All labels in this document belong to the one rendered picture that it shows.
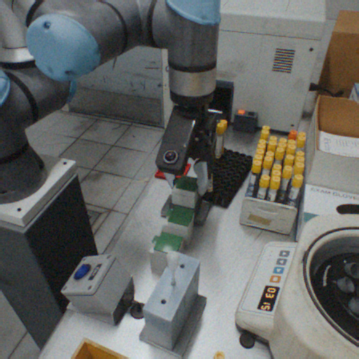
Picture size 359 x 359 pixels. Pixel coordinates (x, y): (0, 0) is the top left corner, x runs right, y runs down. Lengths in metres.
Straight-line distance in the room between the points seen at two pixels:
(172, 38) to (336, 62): 0.87
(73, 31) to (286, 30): 0.56
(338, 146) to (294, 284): 0.45
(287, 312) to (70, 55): 0.40
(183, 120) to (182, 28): 0.14
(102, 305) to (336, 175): 0.47
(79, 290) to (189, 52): 0.37
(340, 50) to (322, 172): 0.67
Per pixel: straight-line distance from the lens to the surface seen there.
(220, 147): 0.78
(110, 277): 0.52
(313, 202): 0.66
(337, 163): 0.67
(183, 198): 0.64
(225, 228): 0.66
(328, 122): 0.89
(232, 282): 0.59
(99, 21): 0.46
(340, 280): 0.50
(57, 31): 0.42
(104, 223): 1.90
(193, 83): 0.51
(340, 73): 1.30
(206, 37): 0.49
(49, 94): 0.74
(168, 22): 0.50
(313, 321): 0.45
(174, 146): 0.52
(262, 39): 0.88
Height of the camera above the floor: 1.37
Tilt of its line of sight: 41 degrees down
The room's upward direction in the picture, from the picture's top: straight up
